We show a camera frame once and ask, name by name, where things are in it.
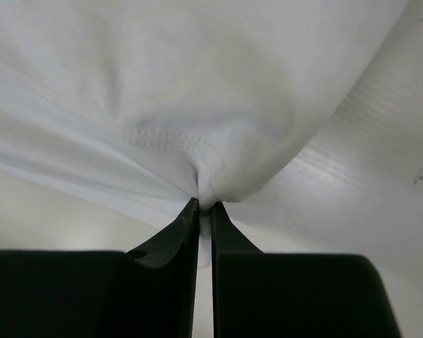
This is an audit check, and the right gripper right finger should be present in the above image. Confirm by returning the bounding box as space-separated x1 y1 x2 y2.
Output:
210 203 400 337

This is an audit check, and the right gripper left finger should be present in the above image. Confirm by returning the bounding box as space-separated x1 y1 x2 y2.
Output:
0 199 199 337

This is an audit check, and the white skirt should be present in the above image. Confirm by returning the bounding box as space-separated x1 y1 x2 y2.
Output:
0 1 407 251

